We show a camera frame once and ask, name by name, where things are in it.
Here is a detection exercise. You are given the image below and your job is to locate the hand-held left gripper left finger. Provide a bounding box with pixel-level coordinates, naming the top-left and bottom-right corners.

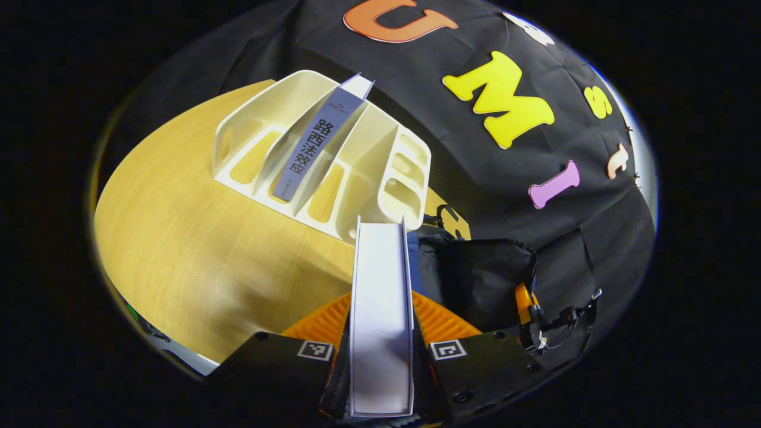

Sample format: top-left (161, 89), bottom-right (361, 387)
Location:
top-left (207, 291), bottom-right (353, 420)

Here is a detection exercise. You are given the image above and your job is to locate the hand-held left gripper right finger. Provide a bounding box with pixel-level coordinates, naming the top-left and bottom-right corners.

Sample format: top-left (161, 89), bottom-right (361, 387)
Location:
top-left (410, 291), bottom-right (543, 420)

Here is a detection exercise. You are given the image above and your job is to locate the blue schoolbag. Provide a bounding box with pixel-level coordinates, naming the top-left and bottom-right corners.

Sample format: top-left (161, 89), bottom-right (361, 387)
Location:
top-left (406, 204), bottom-right (539, 333)

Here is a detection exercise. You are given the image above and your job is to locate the white book with grey-blue spine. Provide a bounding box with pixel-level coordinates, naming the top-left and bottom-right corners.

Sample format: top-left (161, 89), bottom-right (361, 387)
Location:
top-left (348, 215), bottom-right (415, 417)
top-left (272, 73), bottom-right (375, 203)

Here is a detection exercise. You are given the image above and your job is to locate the white bookshelf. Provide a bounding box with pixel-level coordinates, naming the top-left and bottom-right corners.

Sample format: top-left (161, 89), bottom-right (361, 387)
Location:
top-left (212, 70), bottom-right (432, 244)

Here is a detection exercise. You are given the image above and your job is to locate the black backdrop cloth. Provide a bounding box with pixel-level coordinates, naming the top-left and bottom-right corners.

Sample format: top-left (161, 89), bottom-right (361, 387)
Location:
top-left (113, 0), bottom-right (658, 369)

